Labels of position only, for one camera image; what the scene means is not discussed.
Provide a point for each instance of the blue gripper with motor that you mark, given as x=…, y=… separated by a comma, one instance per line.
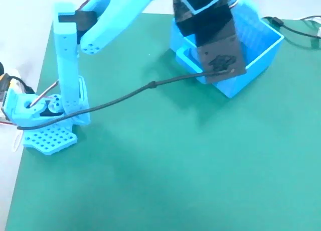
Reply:
x=186, y=58

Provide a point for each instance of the blue perforated robot base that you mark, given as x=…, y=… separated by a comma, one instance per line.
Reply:
x=50, y=140

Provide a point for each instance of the blue plastic box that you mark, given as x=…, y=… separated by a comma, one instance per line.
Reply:
x=265, y=62

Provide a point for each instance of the green table mat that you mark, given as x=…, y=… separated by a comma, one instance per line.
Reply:
x=150, y=178

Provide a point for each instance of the black yellow table clamp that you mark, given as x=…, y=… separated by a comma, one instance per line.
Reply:
x=5, y=81

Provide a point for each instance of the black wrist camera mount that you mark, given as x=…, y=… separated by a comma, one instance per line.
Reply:
x=215, y=40

